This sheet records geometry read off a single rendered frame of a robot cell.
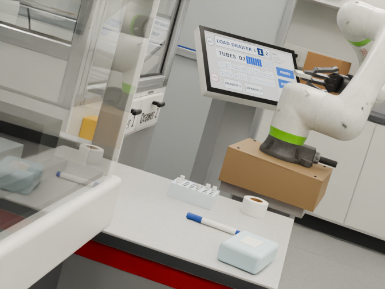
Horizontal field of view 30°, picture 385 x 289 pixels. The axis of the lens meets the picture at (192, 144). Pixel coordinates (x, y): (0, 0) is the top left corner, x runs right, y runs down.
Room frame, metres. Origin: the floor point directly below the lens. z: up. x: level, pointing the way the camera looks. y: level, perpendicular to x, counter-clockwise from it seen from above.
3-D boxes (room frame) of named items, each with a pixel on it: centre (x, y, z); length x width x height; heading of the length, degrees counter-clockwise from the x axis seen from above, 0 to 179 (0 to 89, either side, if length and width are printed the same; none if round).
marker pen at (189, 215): (1.70, -0.10, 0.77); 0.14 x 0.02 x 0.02; 76
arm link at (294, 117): (2.36, -0.31, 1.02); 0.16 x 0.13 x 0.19; 63
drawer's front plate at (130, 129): (2.19, 0.23, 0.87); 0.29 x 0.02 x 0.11; 171
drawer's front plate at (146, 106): (2.51, 0.18, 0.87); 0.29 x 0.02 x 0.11; 171
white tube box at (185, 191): (1.90, -0.04, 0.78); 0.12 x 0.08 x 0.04; 79
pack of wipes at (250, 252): (1.52, -0.18, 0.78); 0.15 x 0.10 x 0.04; 159
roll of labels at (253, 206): (1.94, -0.21, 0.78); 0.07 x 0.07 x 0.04
